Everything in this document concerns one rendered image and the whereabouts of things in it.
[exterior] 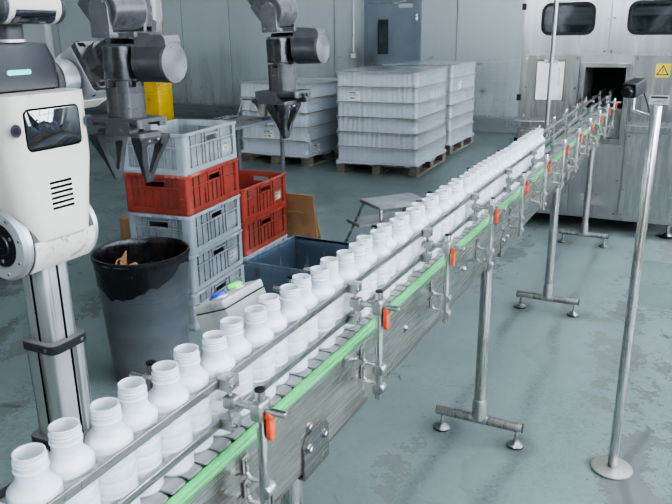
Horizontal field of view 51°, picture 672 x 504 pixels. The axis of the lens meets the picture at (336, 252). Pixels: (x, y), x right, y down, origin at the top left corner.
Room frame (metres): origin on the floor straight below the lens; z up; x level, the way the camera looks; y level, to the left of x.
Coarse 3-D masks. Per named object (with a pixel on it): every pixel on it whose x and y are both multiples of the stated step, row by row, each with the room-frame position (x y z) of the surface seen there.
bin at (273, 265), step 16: (288, 240) 2.25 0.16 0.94; (304, 240) 2.27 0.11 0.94; (320, 240) 2.24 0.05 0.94; (256, 256) 2.07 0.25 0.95; (272, 256) 2.15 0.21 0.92; (288, 256) 2.24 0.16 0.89; (304, 256) 2.27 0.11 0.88; (320, 256) 2.24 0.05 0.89; (256, 272) 1.99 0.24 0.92; (272, 272) 1.97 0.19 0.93; (288, 272) 1.94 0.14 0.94; (304, 272) 1.92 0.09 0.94; (272, 288) 1.97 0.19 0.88
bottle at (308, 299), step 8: (296, 280) 1.24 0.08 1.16; (304, 280) 1.24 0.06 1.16; (304, 288) 1.24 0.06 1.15; (304, 296) 1.24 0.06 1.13; (312, 296) 1.25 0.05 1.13; (304, 304) 1.23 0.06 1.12; (312, 304) 1.24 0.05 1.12; (312, 320) 1.24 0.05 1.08; (312, 328) 1.24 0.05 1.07; (312, 336) 1.24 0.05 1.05; (312, 352) 1.24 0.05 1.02
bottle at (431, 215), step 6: (426, 198) 1.90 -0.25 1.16; (432, 198) 1.89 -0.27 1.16; (426, 204) 1.87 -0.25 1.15; (432, 204) 1.87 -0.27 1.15; (426, 210) 1.87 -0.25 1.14; (432, 210) 1.87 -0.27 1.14; (426, 216) 1.86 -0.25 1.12; (432, 216) 1.86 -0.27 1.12; (438, 216) 1.88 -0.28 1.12; (432, 222) 1.86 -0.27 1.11; (432, 252) 1.86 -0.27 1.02; (432, 258) 1.86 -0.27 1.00
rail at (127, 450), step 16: (496, 176) 2.44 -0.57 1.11; (432, 224) 1.82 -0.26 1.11; (464, 224) 2.09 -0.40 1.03; (368, 272) 1.44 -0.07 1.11; (400, 272) 1.62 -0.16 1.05; (384, 288) 1.52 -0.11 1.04; (320, 304) 1.24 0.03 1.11; (304, 320) 1.18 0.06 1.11; (256, 352) 1.04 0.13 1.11; (304, 352) 1.18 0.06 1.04; (240, 368) 1.00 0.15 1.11; (288, 368) 1.13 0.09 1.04; (272, 384) 1.08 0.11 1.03; (192, 400) 0.89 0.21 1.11; (176, 416) 0.85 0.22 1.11; (208, 432) 0.91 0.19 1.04; (128, 448) 0.77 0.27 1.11; (192, 448) 0.88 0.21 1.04; (112, 464) 0.74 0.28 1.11; (176, 464) 0.85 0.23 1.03; (80, 480) 0.70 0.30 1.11; (0, 496) 0.68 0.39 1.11; (64, 496) 0.68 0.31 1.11; (128, 496) 0.76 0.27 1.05
